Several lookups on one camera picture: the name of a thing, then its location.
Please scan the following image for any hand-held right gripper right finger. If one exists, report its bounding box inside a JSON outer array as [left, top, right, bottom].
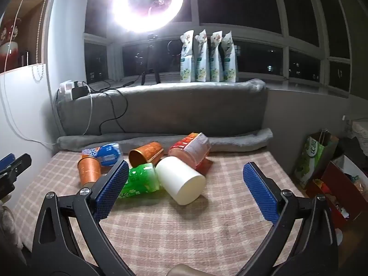
[[243, 162, 339, 276]]

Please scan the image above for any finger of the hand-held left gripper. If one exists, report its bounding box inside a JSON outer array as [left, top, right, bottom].
[[0, 153, 32, 199]]

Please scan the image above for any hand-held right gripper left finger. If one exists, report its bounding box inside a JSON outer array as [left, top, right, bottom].
[[31, 160, 135, 276]]

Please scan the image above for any white cup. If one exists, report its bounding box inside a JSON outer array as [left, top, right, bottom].
[[155, 156, 207, 206]]

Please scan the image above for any orange paper cup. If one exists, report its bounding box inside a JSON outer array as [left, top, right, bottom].
[[77, 156, 102, 187], [128, 141, 164, 168]]

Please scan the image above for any green printed cup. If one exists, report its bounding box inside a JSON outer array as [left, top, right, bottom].
[[118, 162, 161, 199]]

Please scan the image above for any red clear plastic cup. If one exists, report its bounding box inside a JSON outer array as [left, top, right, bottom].
[[168, 132, 212, 170]]

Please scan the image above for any blue snack packet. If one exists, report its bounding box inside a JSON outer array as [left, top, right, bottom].
[[82, 143, 124, 167]]

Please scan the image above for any rolled grey towel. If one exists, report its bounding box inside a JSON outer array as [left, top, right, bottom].
[[57, 128, 273, 153]]

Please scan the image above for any small red box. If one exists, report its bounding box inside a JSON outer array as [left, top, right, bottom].
[[197, 159, 214, 176]]

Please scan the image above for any green shopping bag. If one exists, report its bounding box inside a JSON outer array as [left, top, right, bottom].
[[293, 132, 340, 189]]

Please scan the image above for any red cardboard box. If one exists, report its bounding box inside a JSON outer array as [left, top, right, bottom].
[[305, 155, 368, 231]]

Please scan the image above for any pink checked blanket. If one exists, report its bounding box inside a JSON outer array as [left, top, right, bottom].
[[13, 149, 305, 276]]

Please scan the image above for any white power strip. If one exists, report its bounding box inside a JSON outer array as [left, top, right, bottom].
[[59, 80, 79, 102]]

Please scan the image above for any black charger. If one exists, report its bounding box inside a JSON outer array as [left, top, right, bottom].
[[72, 85, 90, 100]]

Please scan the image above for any white lace cloth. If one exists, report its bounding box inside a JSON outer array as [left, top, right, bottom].
[[344, 120, 368, 142]]

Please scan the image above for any red ornament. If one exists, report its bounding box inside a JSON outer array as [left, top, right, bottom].
[[0, 18, 23, 72]]

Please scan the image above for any white green stand-up pouch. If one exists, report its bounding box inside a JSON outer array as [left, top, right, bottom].
[[221, 31, 239, 83], [180, 30, 196, 82], [195, 29, 209, 82], [210, 31, 224, 82]]

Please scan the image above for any black tripod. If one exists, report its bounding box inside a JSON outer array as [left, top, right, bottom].
[[135, 33, 161, 86]]

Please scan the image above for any long white cable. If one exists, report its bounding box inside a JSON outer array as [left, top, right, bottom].
[[0, 0, 56, 145]]

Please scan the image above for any white charger cable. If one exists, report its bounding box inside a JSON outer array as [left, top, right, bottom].
[[81, 92, 94, 136]]

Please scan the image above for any black cable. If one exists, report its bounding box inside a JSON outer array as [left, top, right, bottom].
[[86, 80, 135, 135]]

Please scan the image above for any white bead cord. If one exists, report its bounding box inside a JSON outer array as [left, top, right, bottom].
[[31, 0, 49, 81]]

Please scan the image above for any ring light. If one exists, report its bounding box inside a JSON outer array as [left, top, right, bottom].
[[111, 0, 184, 33]]

